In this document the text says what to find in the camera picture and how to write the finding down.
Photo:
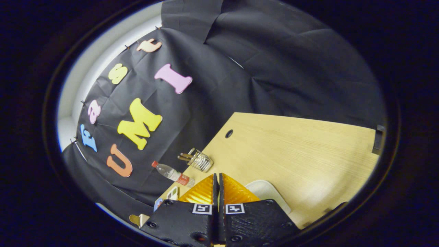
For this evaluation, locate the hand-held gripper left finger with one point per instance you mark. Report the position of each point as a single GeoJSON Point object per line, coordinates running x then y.
{"type": "Point", "coordinates": [181, 223]}

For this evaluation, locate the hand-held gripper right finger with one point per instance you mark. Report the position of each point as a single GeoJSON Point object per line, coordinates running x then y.
{"type": "Point", "coordinates": [257, 223]}

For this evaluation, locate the blue plate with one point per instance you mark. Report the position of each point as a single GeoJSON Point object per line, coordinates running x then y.
{"type": "Point", "coordinates": [157, 204]}

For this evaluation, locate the white divided condiment tray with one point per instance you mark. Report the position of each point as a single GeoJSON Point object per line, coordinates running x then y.
{"type": "Point", "coordinates": [173, 193]}

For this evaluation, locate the small white square plate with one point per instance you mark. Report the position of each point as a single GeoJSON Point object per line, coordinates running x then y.
{"type": "Point", "coordinates": [267, 193]}

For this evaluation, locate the clear bottle with red cap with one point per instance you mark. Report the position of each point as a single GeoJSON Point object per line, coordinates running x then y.
{"type": "Point", "coordinates": [169, 172]}

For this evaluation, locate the small black block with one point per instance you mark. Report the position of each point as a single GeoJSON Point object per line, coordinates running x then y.
{"type": "Point", "coordinates": [379, 139]}

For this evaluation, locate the black backdrop cloth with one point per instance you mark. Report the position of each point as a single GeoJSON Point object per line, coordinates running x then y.
{"type": "Point", "coordinates": [274, 68]}

